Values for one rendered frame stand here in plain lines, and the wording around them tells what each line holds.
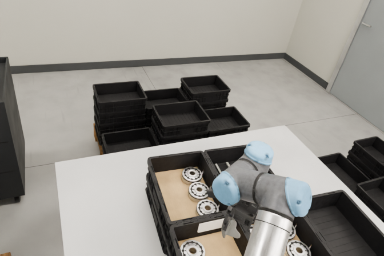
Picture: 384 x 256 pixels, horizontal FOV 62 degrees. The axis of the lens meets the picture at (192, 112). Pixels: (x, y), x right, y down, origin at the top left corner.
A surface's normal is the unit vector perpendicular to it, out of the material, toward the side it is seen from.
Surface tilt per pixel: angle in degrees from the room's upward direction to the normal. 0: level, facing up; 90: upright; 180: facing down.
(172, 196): 0
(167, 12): 90
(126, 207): 0
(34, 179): 0
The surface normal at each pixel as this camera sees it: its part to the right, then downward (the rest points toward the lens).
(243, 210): 0.14, -0.82
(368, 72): -0.91, 0.11
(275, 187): -0.53, -0.58
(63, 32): 0.39, 0.56
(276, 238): 0.15, -0.30
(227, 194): -0.65, 0.34
